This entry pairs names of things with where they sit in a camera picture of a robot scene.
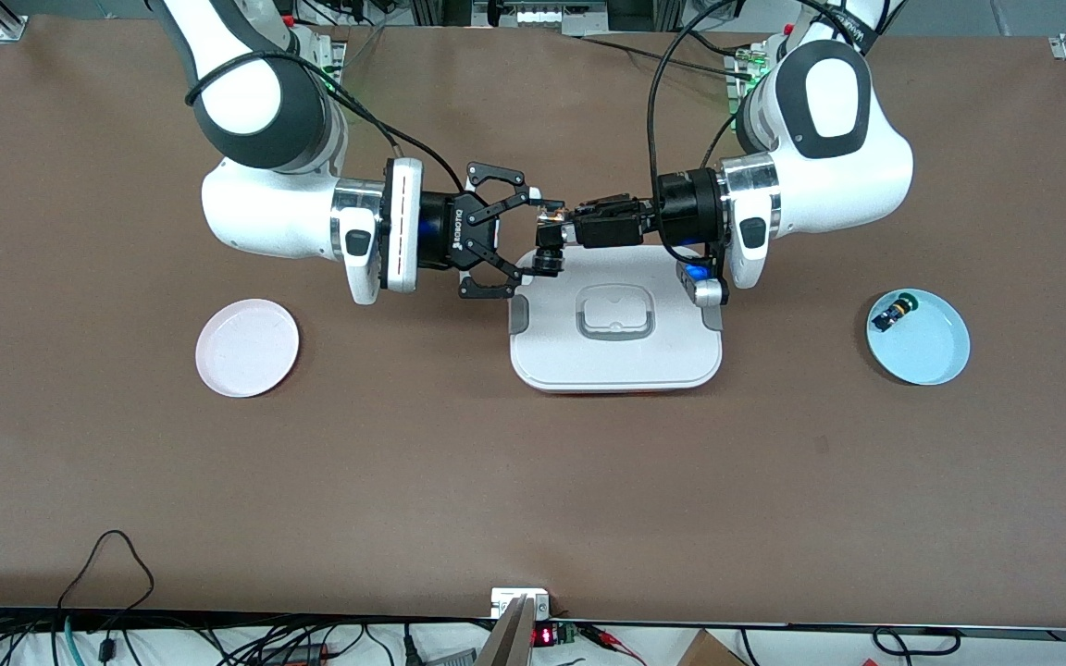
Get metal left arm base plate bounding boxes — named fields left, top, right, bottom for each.
left=725, top=51, right=765, bottom=118

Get white lidded lunch box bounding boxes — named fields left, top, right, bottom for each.
left=508, top=245, right=724, bottom=397

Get red clip leads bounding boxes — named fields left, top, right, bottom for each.
left=579, top=624, right=647, bottom=666

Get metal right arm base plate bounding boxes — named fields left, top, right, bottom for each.
left=316, top=39, right=349, bottom=93

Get black table edge strip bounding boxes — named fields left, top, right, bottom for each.
left=0, top=606, right=1066, bottom=644

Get small white box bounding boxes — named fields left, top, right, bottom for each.
left=490, top=587, right=551, bottom=619

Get flat looped black cable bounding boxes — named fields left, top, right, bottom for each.
left=871, top=627, right=961, bottom=660

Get black metal frame structure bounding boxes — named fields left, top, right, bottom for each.
left=408, top=0, right=682, bottom=36

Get pink round plate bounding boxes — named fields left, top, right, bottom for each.
left=195, top=298, right=301, bottom=399

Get grey metal bracket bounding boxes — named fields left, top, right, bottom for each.
left=477, top=597, right=536, bottom=666

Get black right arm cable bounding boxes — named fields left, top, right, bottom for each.
left=185, top=50, right=471, bottom=197

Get blue green push switch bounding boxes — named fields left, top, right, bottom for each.
left=871, top=292, right=921, bottom=332

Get orange black push switch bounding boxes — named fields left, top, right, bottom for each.
left=533, top=209, right=573, bottom=279

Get light blue round plate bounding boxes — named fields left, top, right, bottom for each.
left=866, top=289, right=971, bottom=387

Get brown cardboard piece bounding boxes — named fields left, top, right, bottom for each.
left=676, top=629, right=747, bottom=666

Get long black table cable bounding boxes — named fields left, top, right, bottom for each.
left=577, top=35, right=739, bottom=77

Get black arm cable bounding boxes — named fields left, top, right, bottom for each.
left=646, top=0, right=749, bottom=271
left=185, top=50, right=471, bottom=197

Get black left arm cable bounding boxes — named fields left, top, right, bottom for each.
left=646, top=0, right=749, bottom=271

